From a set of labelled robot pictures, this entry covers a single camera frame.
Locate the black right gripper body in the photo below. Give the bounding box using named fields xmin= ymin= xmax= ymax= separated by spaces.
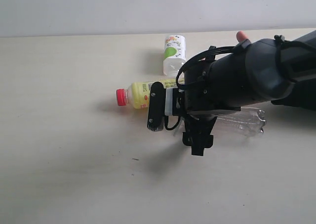
xmin=184 ymin=60 xmax=241 ymax=118

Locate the clear cola bottle red label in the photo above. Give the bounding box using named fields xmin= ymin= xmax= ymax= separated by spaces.
xmin=213 ymin=107 xmax=266 ymax=137

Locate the yellow juice bottle red cap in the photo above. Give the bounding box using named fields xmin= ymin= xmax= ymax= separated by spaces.
xmin=116 ymin=78 xmax=177 ymax=115

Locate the black sleeved forearm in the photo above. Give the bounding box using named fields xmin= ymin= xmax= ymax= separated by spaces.
xmin=271 ymin=79 xmax=316 ymax=111

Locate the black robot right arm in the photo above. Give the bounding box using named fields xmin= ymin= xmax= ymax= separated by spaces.
xmin=179 ymin=32 xmax=316 ymax=156

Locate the white bottle green apple label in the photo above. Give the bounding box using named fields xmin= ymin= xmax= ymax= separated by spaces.
xmin=163 ymin=35 xmax=186 ymax=77

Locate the person's open bare hand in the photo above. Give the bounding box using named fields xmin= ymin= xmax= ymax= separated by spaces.
xmin=236 ymin=31 xmax=248 ymax=43

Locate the black camera cable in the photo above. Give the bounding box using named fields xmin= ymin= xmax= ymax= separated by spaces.
xmin=163 ymin=45 xmax=237 ymax=131

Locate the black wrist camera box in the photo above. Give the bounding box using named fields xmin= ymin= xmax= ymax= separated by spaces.
xmin=147 ymin=82 xmax=165 ymax=132

